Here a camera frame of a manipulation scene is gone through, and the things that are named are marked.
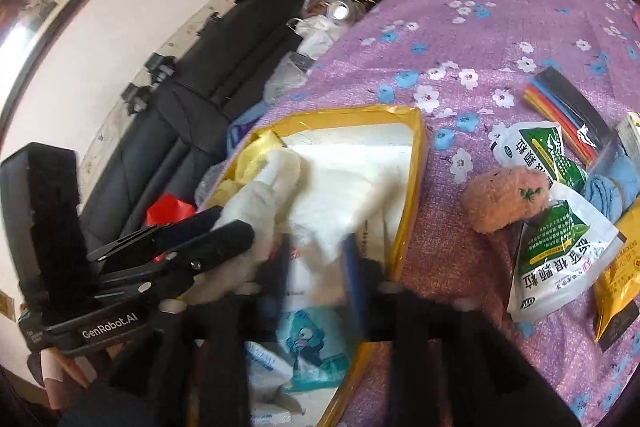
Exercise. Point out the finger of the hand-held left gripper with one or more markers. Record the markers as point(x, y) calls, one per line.
point(160, 237)
point(215, 244)

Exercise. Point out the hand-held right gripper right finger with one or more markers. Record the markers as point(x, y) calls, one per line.
point(354, 282)

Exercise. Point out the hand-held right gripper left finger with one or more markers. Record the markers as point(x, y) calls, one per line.
point(284, 277)

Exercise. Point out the white tissue paper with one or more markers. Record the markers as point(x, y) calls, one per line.
point(340, 197)

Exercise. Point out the yellow-edged cardboard box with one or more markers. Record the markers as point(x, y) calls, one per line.
point(411, 207)

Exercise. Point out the red plastic bag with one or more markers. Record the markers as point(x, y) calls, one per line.
point(167, 209)

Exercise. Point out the cartoon print tissue pack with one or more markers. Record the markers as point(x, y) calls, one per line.
point(310, 342)

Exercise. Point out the yellow cloth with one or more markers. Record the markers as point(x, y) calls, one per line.
point(250, 157)

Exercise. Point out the white and blue packet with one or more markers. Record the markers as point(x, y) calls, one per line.
point(265, 372)

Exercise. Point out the blue bag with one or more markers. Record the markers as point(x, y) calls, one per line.
point(240, 127)

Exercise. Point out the black leather chair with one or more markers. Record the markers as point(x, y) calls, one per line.
point(200, 82)

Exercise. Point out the pink plush toy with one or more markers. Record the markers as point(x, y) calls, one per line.
point(500, 199)

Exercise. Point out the clear plastic bag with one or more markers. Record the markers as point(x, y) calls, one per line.
point(287, 77)

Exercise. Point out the green and white sachet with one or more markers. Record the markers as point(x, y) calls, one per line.
point(530, 147)
point(555, 252)

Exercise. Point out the white plastic bags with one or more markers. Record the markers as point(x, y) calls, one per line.
point(325, 27)

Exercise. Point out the purple floral tablecloth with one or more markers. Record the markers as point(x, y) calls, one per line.
point(450, 37)

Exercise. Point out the yellow snack packet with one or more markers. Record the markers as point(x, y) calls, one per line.
point(620, 287)

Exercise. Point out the pack of coloured tubes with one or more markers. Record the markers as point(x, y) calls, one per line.
point(560, 107)

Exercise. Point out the blue cloth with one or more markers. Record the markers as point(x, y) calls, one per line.
point(615, 187)

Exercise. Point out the small white and green box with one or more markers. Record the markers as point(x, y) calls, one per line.
point(631, 132)

